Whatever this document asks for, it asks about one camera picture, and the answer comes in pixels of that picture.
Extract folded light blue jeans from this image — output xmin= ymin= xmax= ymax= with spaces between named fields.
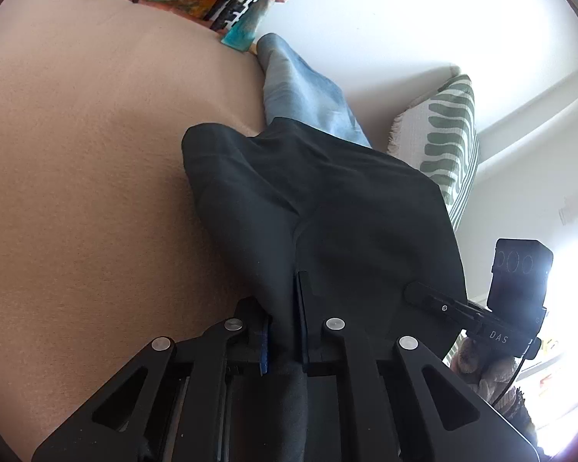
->
xmin=257 ymin=33 xmax=371 ymax=147

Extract pink beige blanket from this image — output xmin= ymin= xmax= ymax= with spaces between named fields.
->
xmin=0 ymin=0 xmax=264 ymax=460

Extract green white patterned pillow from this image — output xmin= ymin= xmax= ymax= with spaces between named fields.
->
xmin=386 ymin=74 xmax=479 ymax=228

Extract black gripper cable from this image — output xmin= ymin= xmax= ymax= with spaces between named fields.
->
xmin=491 ymin=340 xmax=536 ymax=410

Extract right white gloved hand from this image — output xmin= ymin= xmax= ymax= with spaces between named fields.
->
xmin=450 ymin=337 xmax=528 ymax=422

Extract dark grey pants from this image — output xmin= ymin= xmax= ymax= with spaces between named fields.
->
xmin=181 ymin=118 xmax=465 ymax=461

